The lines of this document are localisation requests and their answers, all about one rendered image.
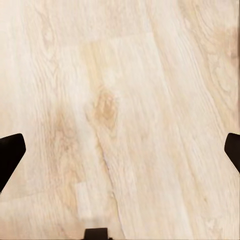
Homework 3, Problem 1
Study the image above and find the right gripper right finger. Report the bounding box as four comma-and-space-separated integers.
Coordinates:
224, 133, 240, 173

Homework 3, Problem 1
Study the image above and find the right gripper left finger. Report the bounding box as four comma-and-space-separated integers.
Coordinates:
0, 133, 26, 193

